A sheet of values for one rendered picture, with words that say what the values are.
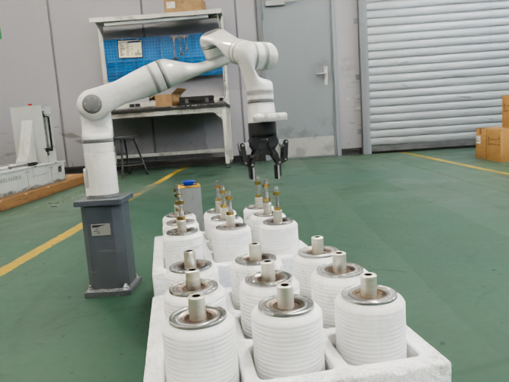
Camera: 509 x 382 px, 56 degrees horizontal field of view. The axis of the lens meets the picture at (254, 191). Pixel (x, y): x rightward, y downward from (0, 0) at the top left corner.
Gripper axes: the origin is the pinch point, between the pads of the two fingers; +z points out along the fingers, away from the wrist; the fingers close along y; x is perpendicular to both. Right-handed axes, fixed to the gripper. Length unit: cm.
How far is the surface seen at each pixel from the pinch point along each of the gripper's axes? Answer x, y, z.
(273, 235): 15.3, 4.9, 12.8
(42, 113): -369, 74, -36
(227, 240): 13.8, 15.9, 12.8
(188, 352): 65, 37, 13
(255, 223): 1.8, 4.4, 12.3
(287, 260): 19.2, 3.2, 18.3
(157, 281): 14.3, 32.9, 19.6
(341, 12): -439, -286, -146
